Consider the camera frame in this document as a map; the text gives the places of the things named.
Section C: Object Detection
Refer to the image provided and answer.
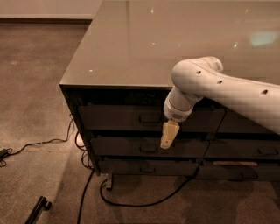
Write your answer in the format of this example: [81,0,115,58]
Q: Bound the black looped cable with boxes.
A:
[99,166,201,208]

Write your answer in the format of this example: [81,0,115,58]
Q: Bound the dark cabinet with glossy top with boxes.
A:
[60,0,280,178]

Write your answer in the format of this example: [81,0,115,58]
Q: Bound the black metal bar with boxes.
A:
[24,196,52,224]

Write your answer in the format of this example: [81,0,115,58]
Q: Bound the thick black floor cable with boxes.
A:
[76,169,95,224]

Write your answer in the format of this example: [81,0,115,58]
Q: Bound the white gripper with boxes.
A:
[160,87,202,149]

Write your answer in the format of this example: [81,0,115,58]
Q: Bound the drawer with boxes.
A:
[197,163,280,182]
[98,159,198,176]
[218,110,273,134]
[78,105,224,132]
[206,139,280,160]
[91,136,208,158]

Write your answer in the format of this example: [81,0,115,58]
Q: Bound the black power adapter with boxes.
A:
[0,149,9,159]

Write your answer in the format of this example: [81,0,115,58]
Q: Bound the thin black cable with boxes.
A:
[0,114,75,168]

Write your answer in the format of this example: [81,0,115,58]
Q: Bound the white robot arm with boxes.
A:
[160,57,280,149]

